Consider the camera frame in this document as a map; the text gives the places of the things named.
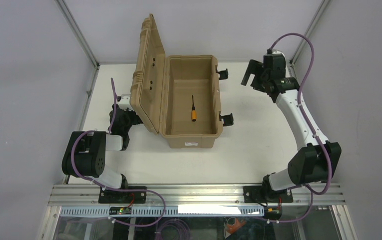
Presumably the white slotted cable duct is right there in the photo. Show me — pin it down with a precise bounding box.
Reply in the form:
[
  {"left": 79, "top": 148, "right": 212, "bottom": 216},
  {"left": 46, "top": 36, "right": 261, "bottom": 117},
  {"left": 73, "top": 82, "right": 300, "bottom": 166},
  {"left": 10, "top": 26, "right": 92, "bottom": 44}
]
[{"left": 60, "top": 204, "right": 264, "bottom": 218}]

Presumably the aluminium mounting rail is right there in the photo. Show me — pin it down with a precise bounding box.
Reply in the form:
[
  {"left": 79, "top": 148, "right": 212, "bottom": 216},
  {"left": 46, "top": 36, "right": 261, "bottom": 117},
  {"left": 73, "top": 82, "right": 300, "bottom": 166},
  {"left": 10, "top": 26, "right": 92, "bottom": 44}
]
[{"left": 47, "top": 184, "right": 346, "bottom": 207}]

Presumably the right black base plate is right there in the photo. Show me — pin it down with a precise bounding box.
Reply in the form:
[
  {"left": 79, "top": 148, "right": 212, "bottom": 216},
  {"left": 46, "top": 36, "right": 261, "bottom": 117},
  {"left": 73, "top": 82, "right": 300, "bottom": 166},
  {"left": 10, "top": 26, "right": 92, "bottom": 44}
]
[{"left": 243, "top": 185, "right": 294, "bottom": 204}]

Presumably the tan plastic tool case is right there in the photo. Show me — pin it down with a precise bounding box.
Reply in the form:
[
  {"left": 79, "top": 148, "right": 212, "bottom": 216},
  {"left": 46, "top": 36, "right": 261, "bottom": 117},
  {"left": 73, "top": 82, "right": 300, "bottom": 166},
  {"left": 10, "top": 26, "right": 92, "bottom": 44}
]
[{"left": 130, "top": 14, "right": 234, "bottom": 149}]

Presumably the orange black screwdriver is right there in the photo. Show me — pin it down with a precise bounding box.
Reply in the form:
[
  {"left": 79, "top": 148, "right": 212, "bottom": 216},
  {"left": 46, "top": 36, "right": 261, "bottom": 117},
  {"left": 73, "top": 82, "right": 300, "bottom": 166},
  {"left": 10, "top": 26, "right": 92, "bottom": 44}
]
[{"left": 191, "top": 95, "right": 197, "bottom": 122}]

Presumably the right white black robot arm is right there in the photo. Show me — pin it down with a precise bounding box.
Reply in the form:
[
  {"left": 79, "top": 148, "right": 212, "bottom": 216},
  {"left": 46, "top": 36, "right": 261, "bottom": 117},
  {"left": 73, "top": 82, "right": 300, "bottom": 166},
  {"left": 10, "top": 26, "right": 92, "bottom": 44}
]
[{"left": 241, "top": 51, "right": 342, "bottom": 202}]

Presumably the coiled purple cable below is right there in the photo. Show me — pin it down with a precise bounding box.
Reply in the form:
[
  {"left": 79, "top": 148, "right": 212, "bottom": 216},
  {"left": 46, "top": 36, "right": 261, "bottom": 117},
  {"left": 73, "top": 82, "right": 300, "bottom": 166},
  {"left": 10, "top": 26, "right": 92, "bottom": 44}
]
[{"left": 154, "top": 217, "right": 191, "bottom": 240}]

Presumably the orange object under table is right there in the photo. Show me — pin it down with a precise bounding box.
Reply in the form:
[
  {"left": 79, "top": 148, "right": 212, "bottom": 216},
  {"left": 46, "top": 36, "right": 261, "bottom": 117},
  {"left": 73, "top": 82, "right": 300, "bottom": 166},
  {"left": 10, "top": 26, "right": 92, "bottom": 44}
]
[{"left": 225, "top": 217, "right": 246, "bottom": 235}]

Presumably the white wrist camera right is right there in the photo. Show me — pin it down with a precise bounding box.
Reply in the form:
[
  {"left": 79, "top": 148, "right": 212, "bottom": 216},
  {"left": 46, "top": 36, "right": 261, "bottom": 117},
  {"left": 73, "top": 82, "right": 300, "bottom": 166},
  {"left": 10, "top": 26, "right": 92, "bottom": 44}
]
[{"left": 272, "top": 50, "right": 284, "bottom": 56}]

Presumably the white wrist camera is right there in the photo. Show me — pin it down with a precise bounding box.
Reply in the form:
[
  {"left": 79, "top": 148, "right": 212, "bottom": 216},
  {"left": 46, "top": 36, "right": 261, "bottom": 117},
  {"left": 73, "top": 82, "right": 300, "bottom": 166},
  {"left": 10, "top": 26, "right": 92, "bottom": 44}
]
[
  {"left": 272, "top": 50, "right": 284, "bottom": 56},
  {"left": 117, "top": 94, "right": 133, "bottom": 111}
]

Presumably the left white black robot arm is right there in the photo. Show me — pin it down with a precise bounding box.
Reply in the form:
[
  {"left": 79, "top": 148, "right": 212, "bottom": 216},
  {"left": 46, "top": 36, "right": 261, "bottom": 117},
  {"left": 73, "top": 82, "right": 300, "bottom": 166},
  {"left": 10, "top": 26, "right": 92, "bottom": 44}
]
[{"left": 61, "top": 104, "right": 142, "bottom": 190}]

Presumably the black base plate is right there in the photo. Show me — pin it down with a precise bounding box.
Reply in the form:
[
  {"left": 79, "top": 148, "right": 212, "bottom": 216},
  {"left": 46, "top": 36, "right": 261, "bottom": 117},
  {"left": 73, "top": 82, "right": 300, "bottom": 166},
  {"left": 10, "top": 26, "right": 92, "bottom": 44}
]
[
  {"left": 98, "top": 186, "right": 147, "bottom": 204},
  {"left": 243, "top": 185, "right": 294, "bottom": 204}
]

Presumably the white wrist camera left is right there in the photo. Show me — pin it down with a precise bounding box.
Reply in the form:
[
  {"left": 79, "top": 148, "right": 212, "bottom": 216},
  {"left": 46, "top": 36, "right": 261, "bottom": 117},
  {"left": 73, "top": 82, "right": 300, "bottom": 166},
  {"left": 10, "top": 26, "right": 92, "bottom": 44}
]
[{"left": 117, "top": 94, "right": 133, "bottom": 111}]

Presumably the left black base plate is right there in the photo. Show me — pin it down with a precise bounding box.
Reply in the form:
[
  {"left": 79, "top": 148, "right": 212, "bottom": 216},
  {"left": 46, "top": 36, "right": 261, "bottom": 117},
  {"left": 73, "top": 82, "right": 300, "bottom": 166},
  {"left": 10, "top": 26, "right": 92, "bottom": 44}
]
[{"left": 98, "top": 186, "right": 147, "bottom": 204}]

